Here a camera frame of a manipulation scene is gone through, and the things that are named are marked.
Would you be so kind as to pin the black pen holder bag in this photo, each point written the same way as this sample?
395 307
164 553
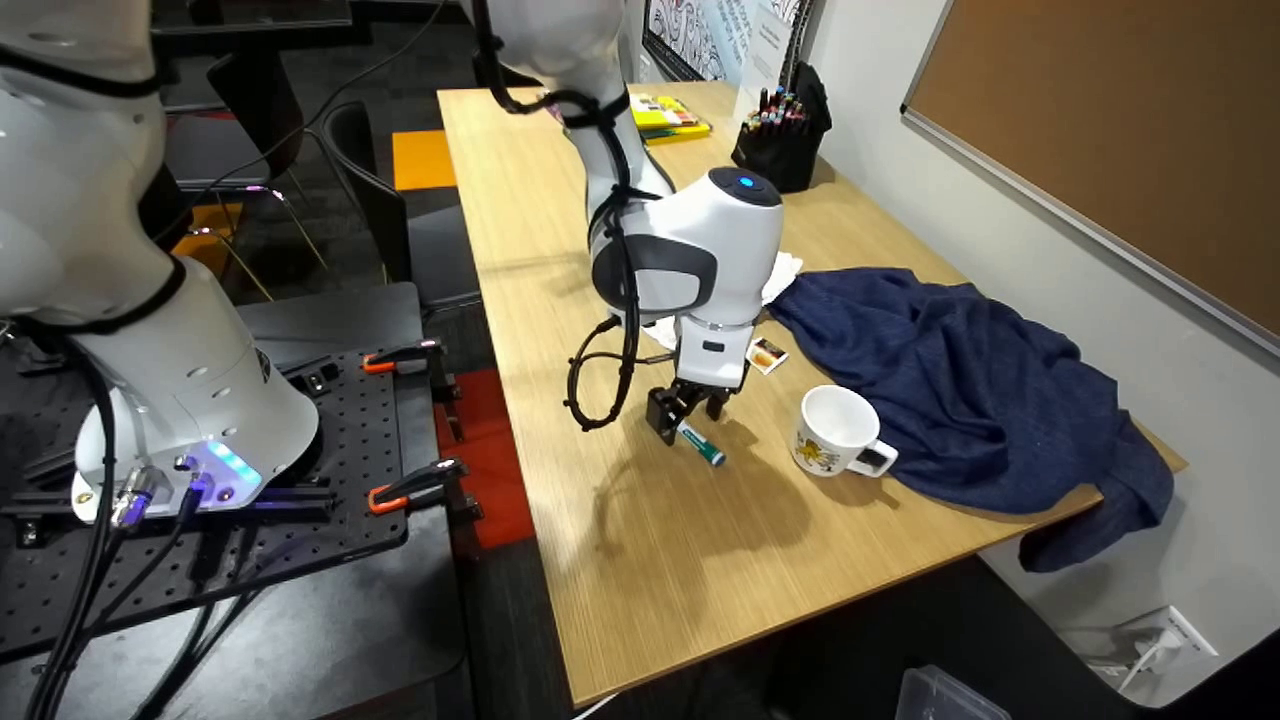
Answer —
783 141

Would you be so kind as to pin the gripper block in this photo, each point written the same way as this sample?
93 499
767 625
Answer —
708 357

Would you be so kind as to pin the black perforated breadboard plate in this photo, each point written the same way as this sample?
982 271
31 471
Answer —
335 454

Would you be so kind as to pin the teal capped white marker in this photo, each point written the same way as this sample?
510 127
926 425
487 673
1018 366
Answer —
701 447

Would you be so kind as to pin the dark blue cloth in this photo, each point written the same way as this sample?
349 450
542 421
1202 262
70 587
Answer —
961 386

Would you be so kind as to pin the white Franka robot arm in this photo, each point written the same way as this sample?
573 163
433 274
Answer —
172 386

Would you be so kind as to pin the whiteboard with drawings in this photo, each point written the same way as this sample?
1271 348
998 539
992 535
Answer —
727 32

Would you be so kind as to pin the white printed mug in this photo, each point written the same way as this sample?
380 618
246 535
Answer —
833 429

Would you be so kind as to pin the small printed card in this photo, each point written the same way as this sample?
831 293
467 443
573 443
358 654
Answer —
770 353

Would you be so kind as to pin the clear plastic container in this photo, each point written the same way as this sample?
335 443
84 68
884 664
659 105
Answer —
945 699

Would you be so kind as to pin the white paper sheet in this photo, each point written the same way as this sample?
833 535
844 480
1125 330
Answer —
786 274

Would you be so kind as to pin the brown cork board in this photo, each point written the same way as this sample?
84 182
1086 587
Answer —
1123 135

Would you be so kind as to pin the orange black bar clamp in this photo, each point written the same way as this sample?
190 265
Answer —
407 491
403 357

